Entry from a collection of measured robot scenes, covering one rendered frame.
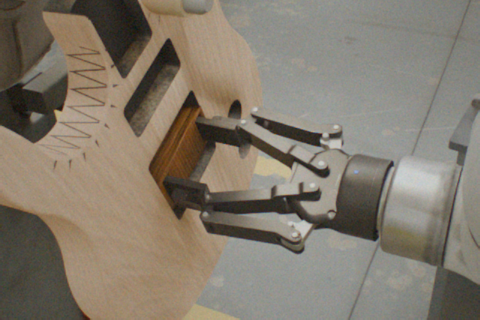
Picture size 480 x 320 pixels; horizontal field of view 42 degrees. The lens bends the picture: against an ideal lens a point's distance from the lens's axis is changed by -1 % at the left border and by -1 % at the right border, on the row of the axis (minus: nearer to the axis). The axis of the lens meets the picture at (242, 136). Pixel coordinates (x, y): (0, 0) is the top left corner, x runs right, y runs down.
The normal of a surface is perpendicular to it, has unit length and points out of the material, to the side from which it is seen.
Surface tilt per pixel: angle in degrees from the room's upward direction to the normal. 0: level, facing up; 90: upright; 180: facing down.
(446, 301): 90
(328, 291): 0
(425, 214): 51
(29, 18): 97
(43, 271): 90
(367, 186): 34
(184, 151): 88
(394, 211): 55
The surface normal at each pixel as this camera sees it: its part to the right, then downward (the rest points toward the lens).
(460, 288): -0.53, 0.53
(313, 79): -0.06, -0.80
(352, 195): -0.36, -0.13
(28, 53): 0.91, 0.30
